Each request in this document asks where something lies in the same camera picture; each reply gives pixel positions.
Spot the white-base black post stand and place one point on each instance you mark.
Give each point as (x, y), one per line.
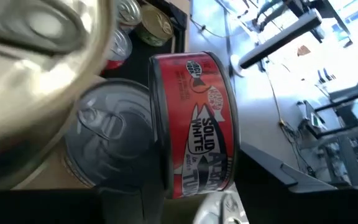
(278, 37)

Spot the dark metal furniture frame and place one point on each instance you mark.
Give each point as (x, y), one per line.
(350, 158)

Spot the green-label can gold lid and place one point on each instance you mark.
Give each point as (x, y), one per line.
(155, 25)

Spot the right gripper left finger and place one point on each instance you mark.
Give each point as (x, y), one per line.
(73, 208)

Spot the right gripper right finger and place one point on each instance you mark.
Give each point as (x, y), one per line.
(291, 205)

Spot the blue-label seafood can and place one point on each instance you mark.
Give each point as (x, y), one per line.
(26, 77)
(129, 12)

